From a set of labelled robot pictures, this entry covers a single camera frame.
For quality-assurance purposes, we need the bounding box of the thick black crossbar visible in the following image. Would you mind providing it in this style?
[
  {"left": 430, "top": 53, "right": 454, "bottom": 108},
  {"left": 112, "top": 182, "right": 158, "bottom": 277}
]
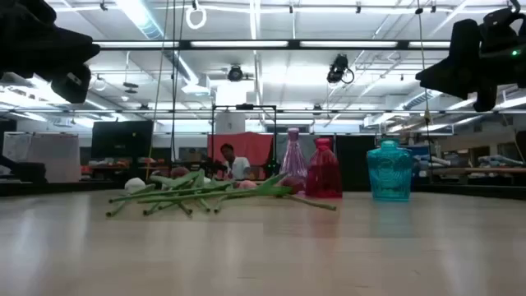
[{"left": 92, "top": 39, "right": 453, "bottom": 52}]

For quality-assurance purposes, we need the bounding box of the white cable ring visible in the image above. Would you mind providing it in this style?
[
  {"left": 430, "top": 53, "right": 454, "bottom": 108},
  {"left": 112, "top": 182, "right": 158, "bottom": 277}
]
[{"left": 185, "top": 5, "right": 208, "bottom": 30}]

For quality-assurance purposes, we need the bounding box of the hanging cable with plug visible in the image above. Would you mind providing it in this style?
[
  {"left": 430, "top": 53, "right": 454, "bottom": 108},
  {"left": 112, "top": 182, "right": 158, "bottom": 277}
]
[{"left": 416, "top": 0, "right": 433, "bottom": 127}]

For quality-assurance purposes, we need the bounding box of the black base block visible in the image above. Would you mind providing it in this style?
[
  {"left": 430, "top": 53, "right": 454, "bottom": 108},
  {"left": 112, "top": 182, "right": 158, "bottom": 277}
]
[{"left": 0, "top": 155, "right": 47, "bottom": 184}]

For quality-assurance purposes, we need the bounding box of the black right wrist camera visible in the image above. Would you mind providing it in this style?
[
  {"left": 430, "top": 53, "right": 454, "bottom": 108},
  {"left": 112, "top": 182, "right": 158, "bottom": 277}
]
[{"left": 482, "top": 7, "right": 526, "bottom": 57}]

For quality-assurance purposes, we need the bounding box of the black monitor screen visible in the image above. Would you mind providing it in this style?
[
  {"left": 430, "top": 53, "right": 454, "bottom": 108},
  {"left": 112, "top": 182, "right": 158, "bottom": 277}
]
[{"left": 90, "top": 120, "right": 155, "bottom": 160}]

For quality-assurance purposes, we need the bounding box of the thin black crossbar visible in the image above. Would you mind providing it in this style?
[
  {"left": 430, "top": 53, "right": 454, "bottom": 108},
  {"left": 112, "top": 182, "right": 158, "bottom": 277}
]
[{"left": 0, "top": 108, "right": 526, "bottom": 115}]

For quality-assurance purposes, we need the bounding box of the cluttered background desk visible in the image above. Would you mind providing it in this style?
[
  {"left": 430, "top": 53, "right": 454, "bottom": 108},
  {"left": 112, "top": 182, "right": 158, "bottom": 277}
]
[{"left": 81, "top": 157, "right": 173, "bottom": 182}]

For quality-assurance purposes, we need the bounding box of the black mounted camera with cable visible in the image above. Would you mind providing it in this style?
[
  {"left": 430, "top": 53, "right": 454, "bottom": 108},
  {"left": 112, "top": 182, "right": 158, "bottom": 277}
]
[{"left": 326, "top": 53, "right": 355, "bottom": 86}]

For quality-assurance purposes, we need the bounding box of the green flower stem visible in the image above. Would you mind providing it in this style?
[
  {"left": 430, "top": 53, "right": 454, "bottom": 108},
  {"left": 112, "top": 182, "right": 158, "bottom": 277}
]
[{"left": 170, "top": 166, "right": 219, "bottom": 214}]

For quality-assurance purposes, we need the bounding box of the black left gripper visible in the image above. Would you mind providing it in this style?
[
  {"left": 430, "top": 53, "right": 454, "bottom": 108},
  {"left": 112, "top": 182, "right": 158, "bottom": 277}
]
[{"left": 0, "top": 22, "right": 101, "bottom": 104}]

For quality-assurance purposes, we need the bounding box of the purple glass vase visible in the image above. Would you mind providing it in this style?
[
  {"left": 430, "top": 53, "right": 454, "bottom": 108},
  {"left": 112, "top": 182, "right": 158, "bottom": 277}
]
[{"left": 279, "top": 127, "right": 309, "bottom": 191}]

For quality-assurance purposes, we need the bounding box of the teal glass vase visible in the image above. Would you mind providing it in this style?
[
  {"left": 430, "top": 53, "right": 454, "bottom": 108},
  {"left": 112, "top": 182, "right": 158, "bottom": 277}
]
[{"left": 366, "top": 138, "right": 413, "bottom": 202}]

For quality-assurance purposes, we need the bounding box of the red artificial tulip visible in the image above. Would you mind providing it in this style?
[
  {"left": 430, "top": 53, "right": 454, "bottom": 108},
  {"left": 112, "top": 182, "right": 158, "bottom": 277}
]
[{"left": 143, "top": 168, "right": 194, "bottom": 217}]

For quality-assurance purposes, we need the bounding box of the black hanging cable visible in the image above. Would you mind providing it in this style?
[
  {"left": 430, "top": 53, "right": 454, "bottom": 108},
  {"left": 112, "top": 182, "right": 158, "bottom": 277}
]
[{"left": 169, "top": 0, "right": 178, "bottom": 162}]

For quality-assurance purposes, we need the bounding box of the red cloth partition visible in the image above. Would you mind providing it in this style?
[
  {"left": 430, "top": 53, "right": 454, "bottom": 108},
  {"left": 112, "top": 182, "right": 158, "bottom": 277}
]
[{"left": 207, "top": 132, "right": 275, "bottom": 180}]

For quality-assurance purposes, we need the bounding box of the black partition panel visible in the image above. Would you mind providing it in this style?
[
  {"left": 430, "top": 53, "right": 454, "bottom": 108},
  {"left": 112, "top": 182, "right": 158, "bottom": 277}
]
[{"left": 335, "top": 135, "right": 373, "bottom": 192}]

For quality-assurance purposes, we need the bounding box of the silver ceiling duct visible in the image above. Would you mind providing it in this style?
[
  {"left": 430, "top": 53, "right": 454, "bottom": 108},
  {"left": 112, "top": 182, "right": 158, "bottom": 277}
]
[{"left": 114, "top": 0, "right": 202, "bottom": 86}]

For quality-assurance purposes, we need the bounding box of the wooden background table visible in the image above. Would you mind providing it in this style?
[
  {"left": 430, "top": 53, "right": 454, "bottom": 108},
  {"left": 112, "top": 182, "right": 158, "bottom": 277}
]
[{"left": 431, "top": 165, "right": 526, "bottom": 175}]

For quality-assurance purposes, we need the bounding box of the white board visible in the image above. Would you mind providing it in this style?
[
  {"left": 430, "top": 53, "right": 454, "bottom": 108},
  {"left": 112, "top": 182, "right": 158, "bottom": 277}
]
[{"left": 2, "top": 132, "right": 81, "bottom": 183}]

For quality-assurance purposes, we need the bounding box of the black table edge rail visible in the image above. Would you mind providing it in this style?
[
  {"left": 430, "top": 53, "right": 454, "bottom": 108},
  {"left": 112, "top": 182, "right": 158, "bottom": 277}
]
[{"left": 0, "top": 180, "right": 526, "bottom": 201}]

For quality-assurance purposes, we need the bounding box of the red glass vase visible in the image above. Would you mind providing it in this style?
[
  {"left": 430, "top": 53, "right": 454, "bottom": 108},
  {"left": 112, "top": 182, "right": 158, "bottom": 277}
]
[{"left": 304, "top": 137, "right": 344, "bottom": 199}]

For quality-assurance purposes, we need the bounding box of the red tulip bouquet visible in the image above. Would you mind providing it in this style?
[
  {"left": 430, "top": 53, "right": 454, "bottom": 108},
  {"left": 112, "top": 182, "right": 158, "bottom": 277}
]
[{"left": 107, "top": 178, "right": 258, "bottom": 206}]

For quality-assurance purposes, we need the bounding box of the person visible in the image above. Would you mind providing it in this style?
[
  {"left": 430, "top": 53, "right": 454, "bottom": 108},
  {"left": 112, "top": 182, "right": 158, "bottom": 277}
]
[{"left": 219, "top": 142, "right": 251, "bottom": 181}]

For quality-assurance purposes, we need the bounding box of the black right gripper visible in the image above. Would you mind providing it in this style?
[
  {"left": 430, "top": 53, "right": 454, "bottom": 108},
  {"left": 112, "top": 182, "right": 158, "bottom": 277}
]
[{"left": 414, "top": 18, "right": 526, "bottom": 113}]

